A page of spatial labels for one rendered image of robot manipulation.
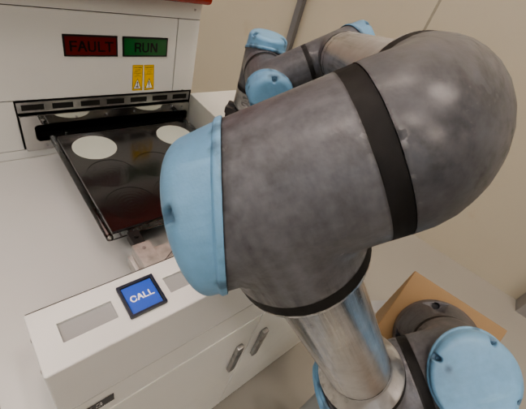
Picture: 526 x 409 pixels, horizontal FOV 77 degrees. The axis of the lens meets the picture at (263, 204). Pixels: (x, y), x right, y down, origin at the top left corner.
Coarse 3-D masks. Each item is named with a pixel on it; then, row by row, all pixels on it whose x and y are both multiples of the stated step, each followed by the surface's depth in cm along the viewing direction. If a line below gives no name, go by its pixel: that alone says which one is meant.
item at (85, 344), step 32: (96, 288) 49; (192, 288) 53; (32, 320) 43; (64, 320) 44; (96, 320) 46; (128, 320) 47; (160, 320) 48; (192, 320) 55; (224, 320) 65; (64, 352) 42; (96, 352) 43; (128, 352) 48; (160, 352) 56; (64, 384) 43; (96, 384) 48
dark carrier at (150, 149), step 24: (120, 144) 85; (144, 144) 88; (168, 144) 90; (96, 168) 76; (120, 168) 78; (144, 168) 81; (96, 192) 71; (120, 192) 73; (144, 192) 74; (120, 216) 68; (144, 216) 69
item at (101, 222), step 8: (56, 144) 78; (64, 152) 77; (64, 160) 75; (72, 168) 74; (72, 176) 72; (80, 184) 71; (80, 192) 70; (88, 200) 68; (88, 208) 67; (96, 208) 67; (96, 216) 66; (104, 224) 65; (104, 232) 64
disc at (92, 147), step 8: (88, 136) 84; (96, 136) 85; (72, 144) 80; (80, 144) 81; (88, 144) 81; (96, 144) 82; (104, 144) 83; (112, 144) 84; (80, 152) 79; (88, 152) 80; (96, 152) 80; (104, 152) 81; (112, 152) 82
